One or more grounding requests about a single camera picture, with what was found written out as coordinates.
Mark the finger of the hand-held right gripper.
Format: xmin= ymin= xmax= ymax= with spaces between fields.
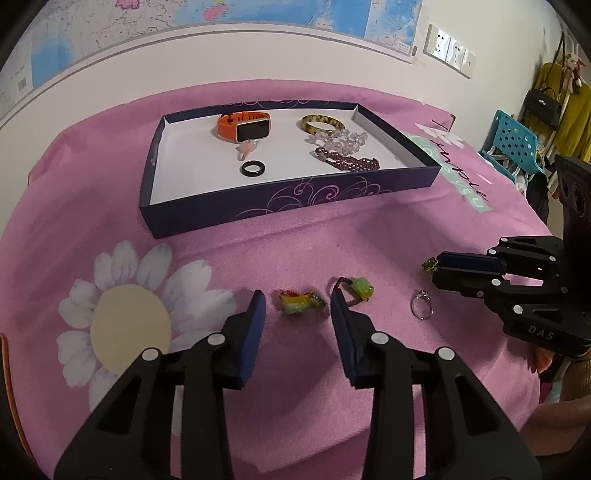
xmin=431 ymin=271 xmax=528 ymax=320
xmin=436 ymin=235 xmax=567 ymax=280

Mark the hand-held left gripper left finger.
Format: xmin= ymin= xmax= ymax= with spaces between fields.
xmin=54 ymin=289 xmax=266 ymax=480

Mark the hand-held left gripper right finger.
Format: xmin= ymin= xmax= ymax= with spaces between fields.
xmin=329 ymin=292 xmax=543 ymax=480

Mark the green charm with dark cord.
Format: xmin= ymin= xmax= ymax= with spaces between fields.
xmin=329 ymin=276 xmax=375 ymax=305

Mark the green yellow charm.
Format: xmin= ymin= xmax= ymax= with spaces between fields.
xmin=276 ymin=290 xmax=325 ymax=315

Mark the dark red bead bracelet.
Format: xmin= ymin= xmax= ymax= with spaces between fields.
xmin=315 ymin=147 xmax=380 ymax=172

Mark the dark purple shallow box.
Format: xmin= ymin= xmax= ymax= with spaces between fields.
xmin=140 ymin=99 xmax=443 ymax=240

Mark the clear crystal bead bracelet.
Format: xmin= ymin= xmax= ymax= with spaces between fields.
xmin=305 ymin=129 xmax=370 ymax=156

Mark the orange smartwatch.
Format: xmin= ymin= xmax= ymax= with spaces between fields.
xmin=217 ymin=111 xmax=271 ymax=143

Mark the amber bangle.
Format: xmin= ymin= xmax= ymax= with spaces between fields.
xmin=301 ymin=114 xmax=345 ymax=136

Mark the pink floral tablecloth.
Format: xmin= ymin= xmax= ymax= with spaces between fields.
xmin=0 ymin=79 xmax=555 ymax=480

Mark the teal plastic rack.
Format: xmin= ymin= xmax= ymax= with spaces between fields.
xmin=480 ymin=110 xmax=546 ymax=176

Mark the black handbag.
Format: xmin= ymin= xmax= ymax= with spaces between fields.
xmin=522 ymin=88 xmax=563 ymax=130

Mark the black smartphone with orange edge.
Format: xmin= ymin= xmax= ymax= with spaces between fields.
xmin=0 ymin=332 xmax=28 ymax=457

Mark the silver ring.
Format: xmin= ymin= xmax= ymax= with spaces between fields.
xmin=411 ymin=288 xmax=435 ymax=321

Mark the colourful wall map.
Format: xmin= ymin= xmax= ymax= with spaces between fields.
xmin=0 ymin=0 xmax=423 ymax=123

